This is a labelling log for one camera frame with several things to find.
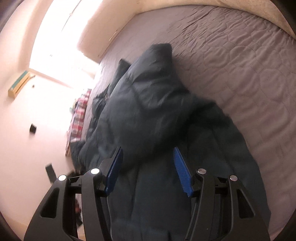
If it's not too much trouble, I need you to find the dark teal padded jacket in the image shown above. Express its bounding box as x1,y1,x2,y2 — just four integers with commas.
70,44,270,240

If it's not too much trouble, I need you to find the red plaid tablecloth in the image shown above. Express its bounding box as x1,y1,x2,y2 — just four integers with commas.
67,89,92,143

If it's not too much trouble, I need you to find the cream bed headboard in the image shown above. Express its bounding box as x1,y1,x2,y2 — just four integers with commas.
77,0,223,64

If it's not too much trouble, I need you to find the black wall switch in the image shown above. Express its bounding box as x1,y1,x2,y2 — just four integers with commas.
29,124,37,134

